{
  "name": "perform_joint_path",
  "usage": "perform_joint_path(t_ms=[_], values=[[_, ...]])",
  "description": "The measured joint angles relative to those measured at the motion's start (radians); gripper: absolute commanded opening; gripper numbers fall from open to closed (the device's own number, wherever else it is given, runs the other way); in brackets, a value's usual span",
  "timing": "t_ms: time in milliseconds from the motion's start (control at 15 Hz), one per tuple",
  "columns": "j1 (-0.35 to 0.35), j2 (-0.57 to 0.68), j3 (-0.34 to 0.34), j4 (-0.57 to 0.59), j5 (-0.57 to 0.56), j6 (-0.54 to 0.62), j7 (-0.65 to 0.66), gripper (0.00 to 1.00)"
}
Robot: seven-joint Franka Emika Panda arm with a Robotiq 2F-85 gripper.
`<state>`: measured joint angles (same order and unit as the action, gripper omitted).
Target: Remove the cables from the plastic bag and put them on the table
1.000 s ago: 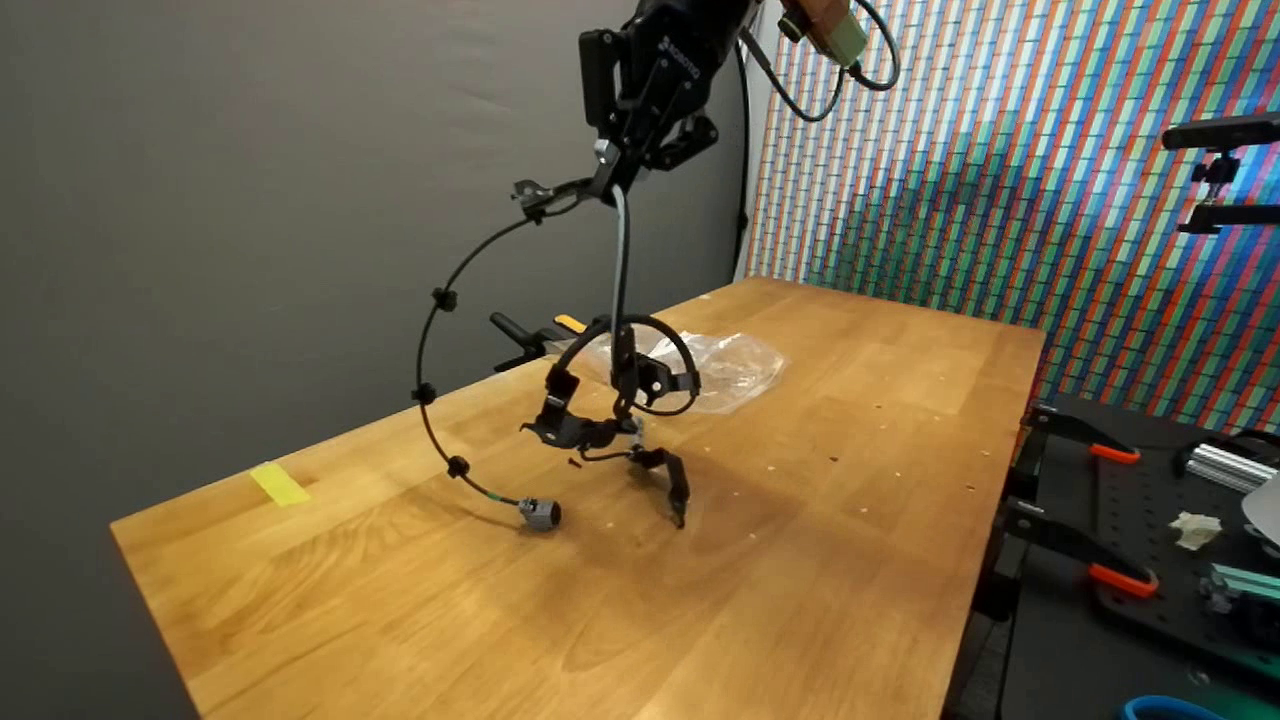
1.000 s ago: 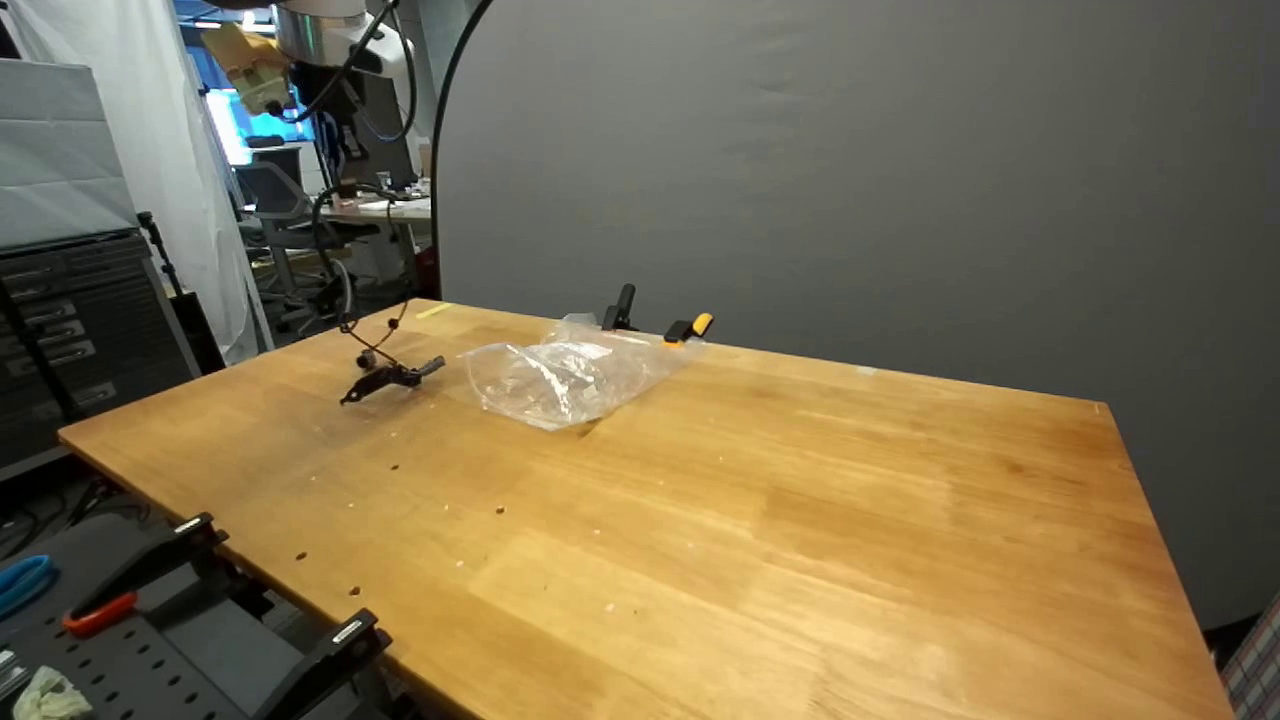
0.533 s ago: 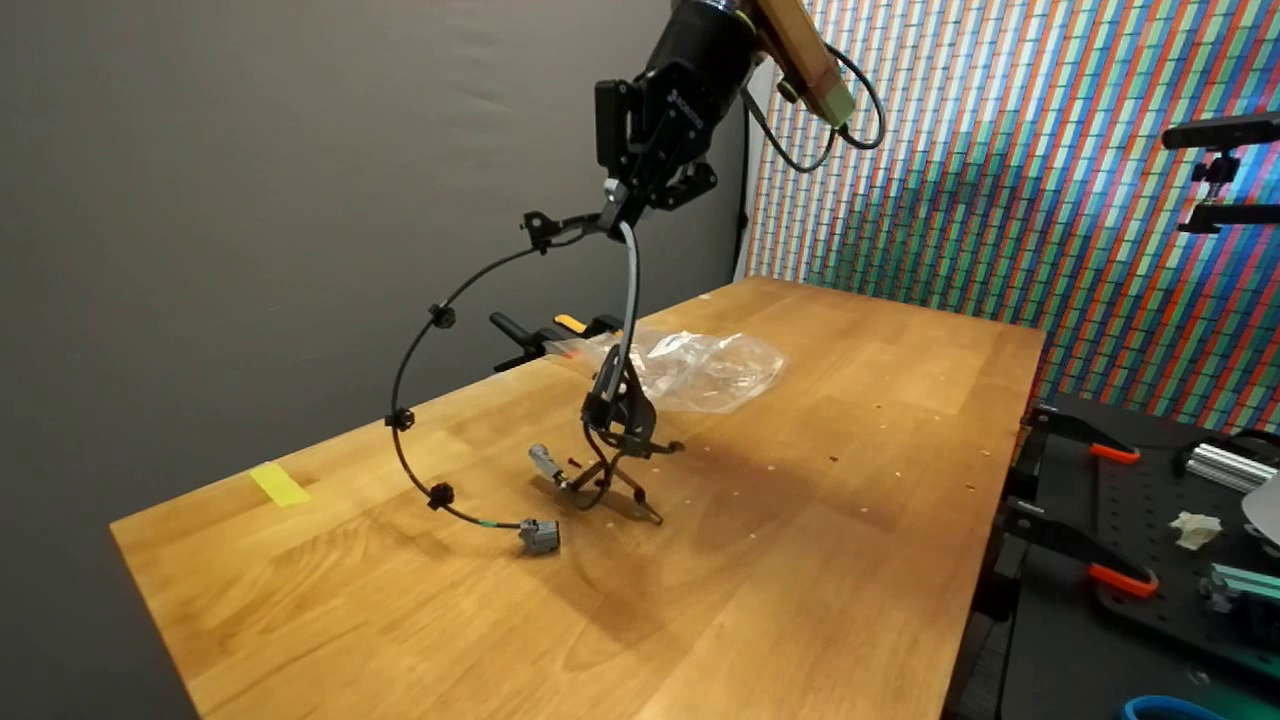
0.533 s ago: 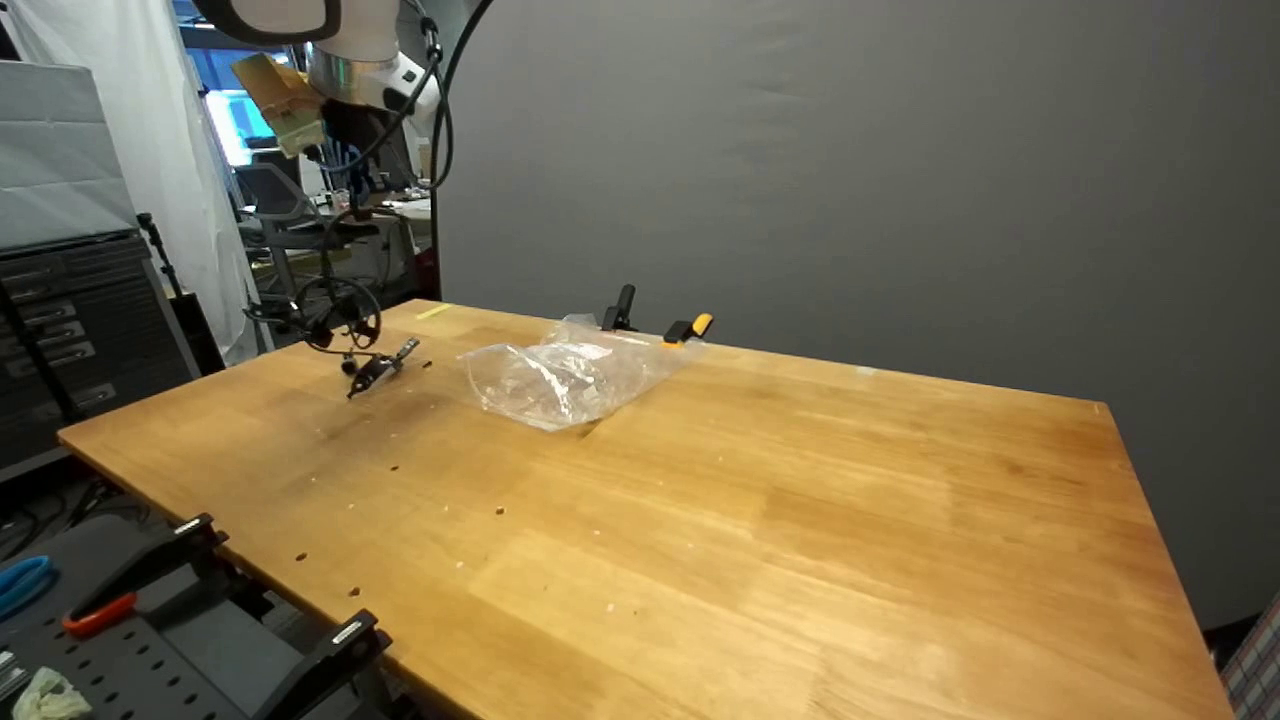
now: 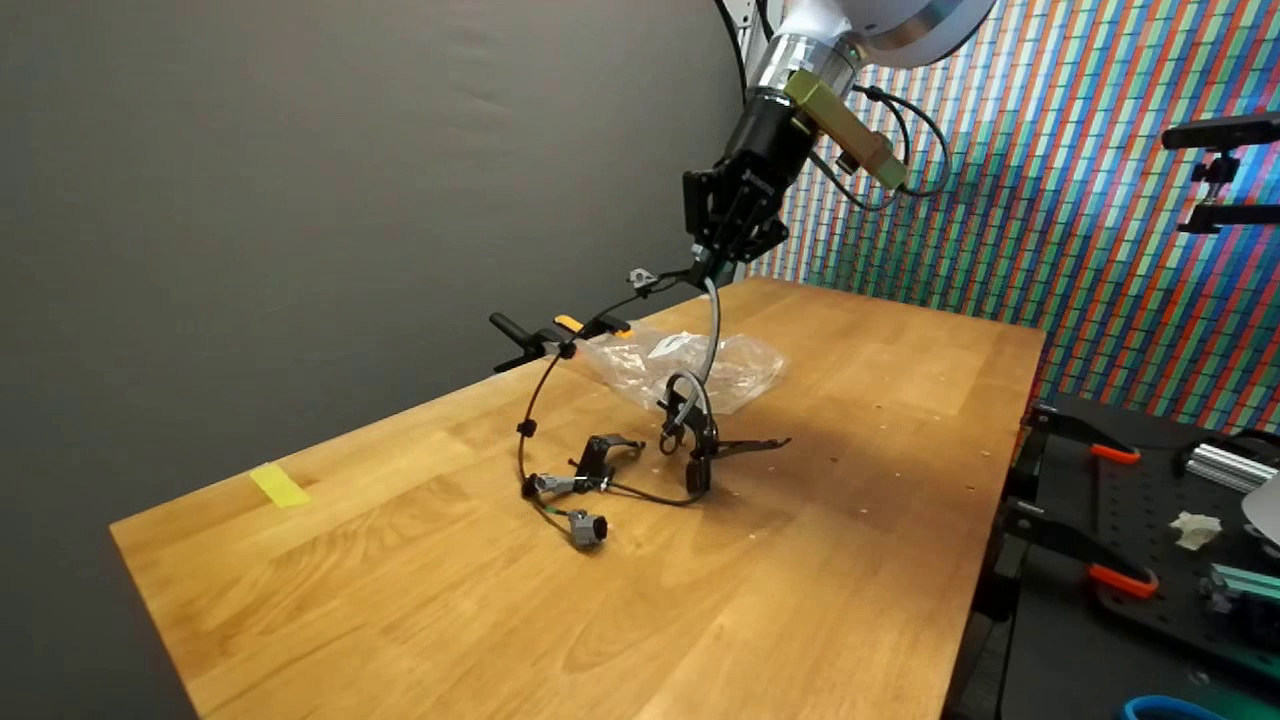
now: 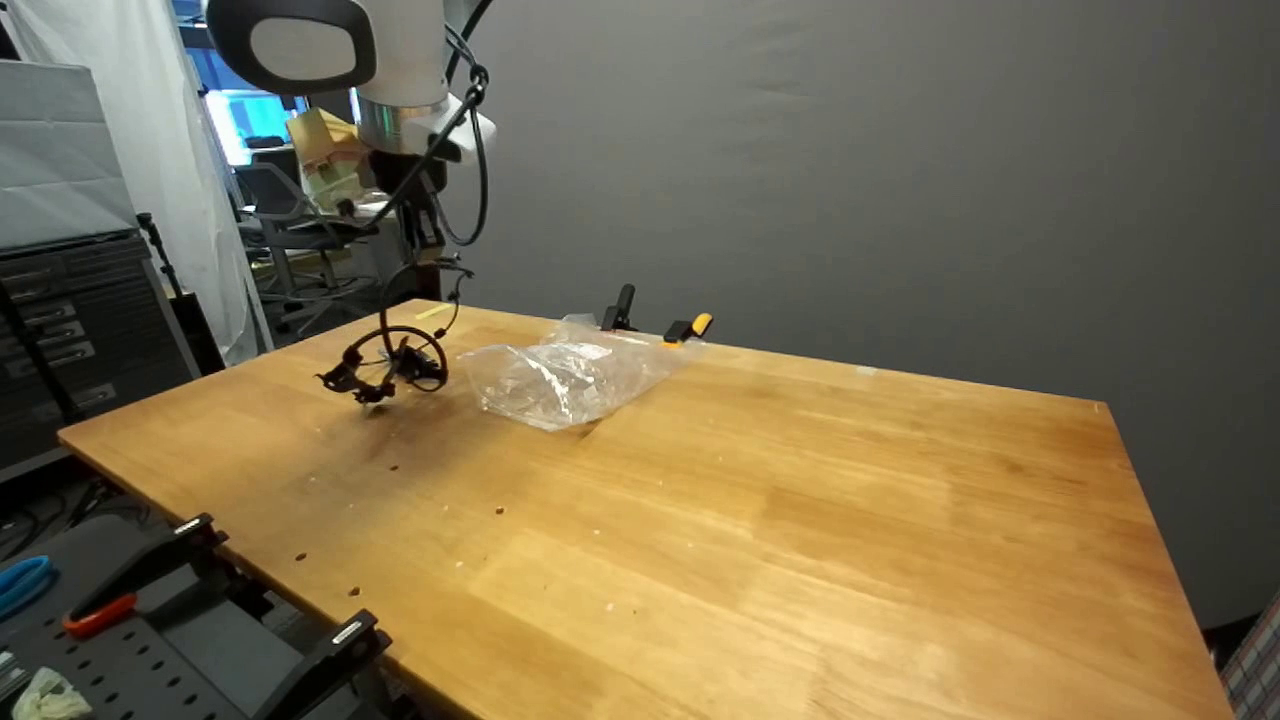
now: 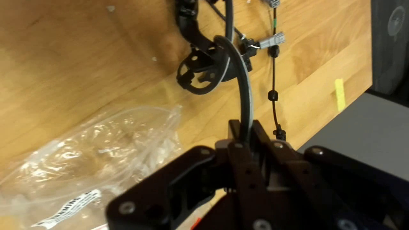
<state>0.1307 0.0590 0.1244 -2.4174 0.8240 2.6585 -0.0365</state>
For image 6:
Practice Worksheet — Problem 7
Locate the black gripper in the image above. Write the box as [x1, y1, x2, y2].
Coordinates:
[363, 146, 457, 367]

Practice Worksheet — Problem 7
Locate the black cable with connector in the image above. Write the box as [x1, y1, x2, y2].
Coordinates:
[317, 336, 402, 413]

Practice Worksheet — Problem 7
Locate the clear plastic bag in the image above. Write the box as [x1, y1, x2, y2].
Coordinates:
[457, 318, 679, 436]

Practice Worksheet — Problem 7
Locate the black and yellow clamp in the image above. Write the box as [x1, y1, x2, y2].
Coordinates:
[597, 280, 718, 349]

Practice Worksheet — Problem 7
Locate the computer monitor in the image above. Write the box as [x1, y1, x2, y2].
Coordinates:
[199, 79, 299, 172]

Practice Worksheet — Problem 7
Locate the black equipment case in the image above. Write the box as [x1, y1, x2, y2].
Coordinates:
[0, 229, 207, 472]

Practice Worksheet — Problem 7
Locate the white curtain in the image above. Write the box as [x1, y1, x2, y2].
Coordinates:
[0, 0, 276, 367]

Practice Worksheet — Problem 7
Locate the black perforated board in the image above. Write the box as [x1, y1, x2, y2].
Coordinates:
[0, 508, 393, 720]

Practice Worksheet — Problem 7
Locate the grey fabric backdrop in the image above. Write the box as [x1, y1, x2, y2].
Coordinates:
[433, 0, 1280, 634]

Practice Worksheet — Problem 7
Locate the white crumpled item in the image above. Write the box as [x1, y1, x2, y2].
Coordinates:
[0, 666, 94, 720]

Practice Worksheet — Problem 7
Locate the plaid chair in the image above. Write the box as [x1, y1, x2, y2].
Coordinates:
[1216, 590, 1280, 720]

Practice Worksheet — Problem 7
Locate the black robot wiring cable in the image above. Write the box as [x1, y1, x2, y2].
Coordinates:
[379, 0, 501, 340]

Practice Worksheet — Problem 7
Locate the orange handled black clamp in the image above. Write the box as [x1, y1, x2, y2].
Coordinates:
[58, 512, 231, 646]
[247, 608, 393, 720]

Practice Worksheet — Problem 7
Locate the blue handled tool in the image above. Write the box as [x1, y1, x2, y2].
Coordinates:
[0, 551, 64, 624]

